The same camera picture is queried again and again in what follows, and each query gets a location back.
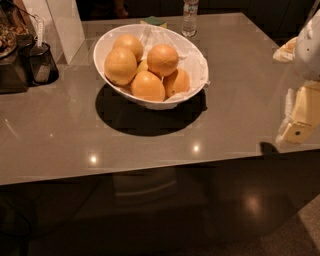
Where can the clear plastic water bottle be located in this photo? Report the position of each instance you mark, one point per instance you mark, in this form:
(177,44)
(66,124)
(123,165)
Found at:
(189,23)

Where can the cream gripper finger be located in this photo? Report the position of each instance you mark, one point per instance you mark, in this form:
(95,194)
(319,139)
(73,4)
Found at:
(302,114)
(286,52)

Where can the dark tray with snacks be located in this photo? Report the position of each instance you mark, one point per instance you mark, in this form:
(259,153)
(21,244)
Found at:
(15,33)

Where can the black mesh cup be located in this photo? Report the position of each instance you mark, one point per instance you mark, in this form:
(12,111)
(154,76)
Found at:
(39,64)

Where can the white paper bowl liner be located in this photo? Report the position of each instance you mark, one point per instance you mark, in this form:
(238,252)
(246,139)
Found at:
(190,57)

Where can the large orange at left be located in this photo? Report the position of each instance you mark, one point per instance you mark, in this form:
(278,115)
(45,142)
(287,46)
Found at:
(120,66)

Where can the white tag stick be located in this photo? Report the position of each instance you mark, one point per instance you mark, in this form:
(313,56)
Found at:
(40,31)

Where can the green yellow sponge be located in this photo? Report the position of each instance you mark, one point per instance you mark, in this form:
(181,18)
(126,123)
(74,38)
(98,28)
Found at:
(152,20)

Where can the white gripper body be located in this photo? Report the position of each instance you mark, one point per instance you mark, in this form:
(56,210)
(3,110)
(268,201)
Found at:
(308,53)

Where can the white oval bowl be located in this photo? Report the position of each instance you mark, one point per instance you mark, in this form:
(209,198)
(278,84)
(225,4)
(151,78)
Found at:
(102,48)

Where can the white upright board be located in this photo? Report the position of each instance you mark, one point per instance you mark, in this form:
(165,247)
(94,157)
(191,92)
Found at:
(63,29)

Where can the small yellow fruit in middle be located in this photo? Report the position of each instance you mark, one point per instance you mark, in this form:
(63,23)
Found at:
(142,66)

